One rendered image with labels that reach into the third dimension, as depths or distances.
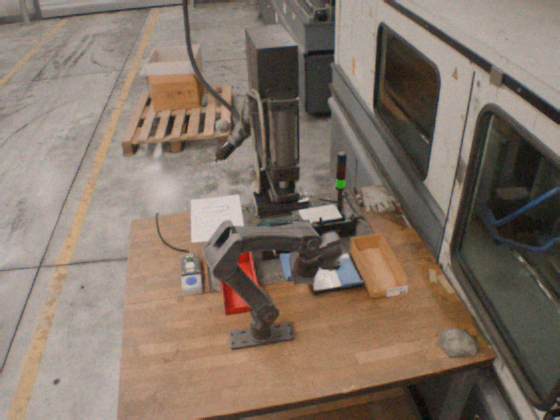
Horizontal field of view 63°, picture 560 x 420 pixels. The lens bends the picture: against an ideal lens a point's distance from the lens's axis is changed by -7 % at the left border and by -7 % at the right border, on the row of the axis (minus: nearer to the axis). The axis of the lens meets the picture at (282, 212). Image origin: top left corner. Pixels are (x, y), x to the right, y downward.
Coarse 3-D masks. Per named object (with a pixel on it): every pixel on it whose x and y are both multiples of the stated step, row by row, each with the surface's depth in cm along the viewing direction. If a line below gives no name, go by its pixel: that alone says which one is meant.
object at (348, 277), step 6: (342, 258) 174; (348, 258) 174; (342, 264) 172; (348, 264) 171; (336, 270) 169; (342, 270) 169; (348, 270) 169; (354, 270) 169; (342, 276) 167; (348, 276) 166; (354, 276) 166; (342, 282) 164; (348, 282) 164; (354, 282) 160; (360, 282) 162
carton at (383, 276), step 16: (352, 240) 175; (368, 240) 178; (384, 240) 175; (352, 256) 177; (368, 256) 177; (384, 256) 177; (368, 272) 161; (384, 272) 170; (400, 272) 163; (368, 288) 162; (384, 288) 164; (400, 288) 160
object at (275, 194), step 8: (272, 184) 168; (280, 184) 165; (288, 184) 165; (256, 192) 171; (264, 192) 171; (272, 192) 168; (280, 192) 163; (288, 192) 163; (296, 192) 163; (304, 192) 170; (256, 200) 167; (264, 200) 167; (272, 200) 166; (280, 200) 163; (288, 200) 164; (296, 200) 166; (304, 200) 166; (256, 208) 165; (264, 208) 165; (272, 208) 165; (280, 208) 166; (288, 208) 167; (296, 208) 167; (304, 208) 168
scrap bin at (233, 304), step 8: (240, 256) 175; (248, 256) 176; (240, 264) 176; (248, 264) 176; (248, 272) 172; (256, 280) 161; (224, 288) 166; (232, 288) 166; (224, 296) 163; (232, 296) 163; (224, 304) 153; (232, 304) 160; (240, 304) 160; (232, 312) 156; (240, 312) 157
